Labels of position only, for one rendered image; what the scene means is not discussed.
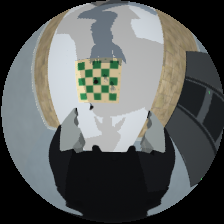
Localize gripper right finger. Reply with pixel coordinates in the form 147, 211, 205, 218
140, 111, 175, 186

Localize green and cream checkered board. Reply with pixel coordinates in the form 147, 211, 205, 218
75, 58, 122, 103

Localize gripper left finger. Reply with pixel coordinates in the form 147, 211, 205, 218
49, 108, 85, 187

